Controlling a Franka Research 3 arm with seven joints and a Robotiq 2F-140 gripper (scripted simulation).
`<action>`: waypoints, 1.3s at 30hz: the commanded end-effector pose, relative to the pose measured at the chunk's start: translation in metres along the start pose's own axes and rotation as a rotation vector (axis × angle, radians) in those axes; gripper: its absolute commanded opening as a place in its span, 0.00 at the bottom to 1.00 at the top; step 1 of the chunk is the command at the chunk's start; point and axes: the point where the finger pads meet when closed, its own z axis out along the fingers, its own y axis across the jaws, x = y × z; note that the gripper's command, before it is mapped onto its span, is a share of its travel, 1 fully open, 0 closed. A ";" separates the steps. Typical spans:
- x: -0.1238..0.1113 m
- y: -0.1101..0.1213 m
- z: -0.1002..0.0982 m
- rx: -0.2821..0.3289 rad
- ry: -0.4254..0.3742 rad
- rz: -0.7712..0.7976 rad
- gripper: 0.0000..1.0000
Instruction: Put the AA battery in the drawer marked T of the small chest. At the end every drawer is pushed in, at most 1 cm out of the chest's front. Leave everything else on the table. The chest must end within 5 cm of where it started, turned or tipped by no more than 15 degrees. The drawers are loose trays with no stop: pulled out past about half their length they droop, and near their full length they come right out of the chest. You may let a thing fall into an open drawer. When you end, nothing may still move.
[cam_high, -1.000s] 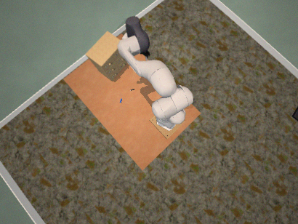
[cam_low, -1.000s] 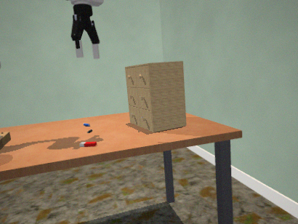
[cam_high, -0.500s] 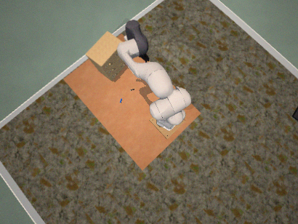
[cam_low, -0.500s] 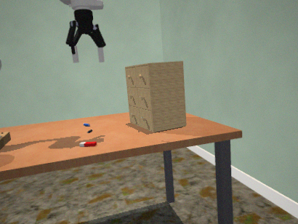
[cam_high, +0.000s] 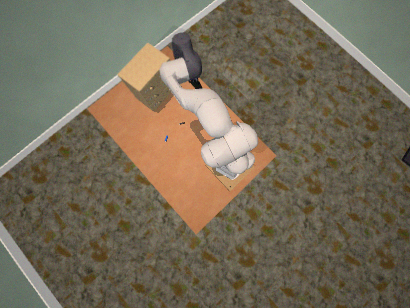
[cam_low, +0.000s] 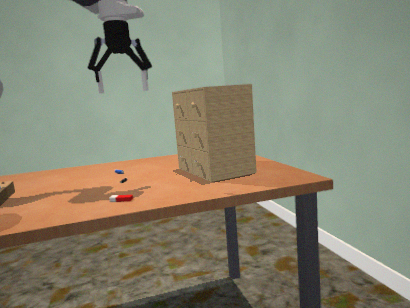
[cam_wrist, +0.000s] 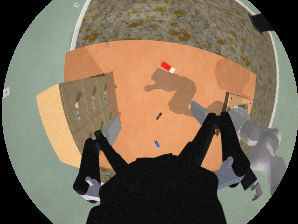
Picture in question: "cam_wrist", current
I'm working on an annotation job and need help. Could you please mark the wooden drawer front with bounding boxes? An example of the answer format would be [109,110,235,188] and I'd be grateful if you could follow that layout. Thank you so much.
[60,82,88,132]
[90,112,105,133]
[96,78,110,109]
[102,105,113,126]
[82,79,101,119]
[73,122,95,153]

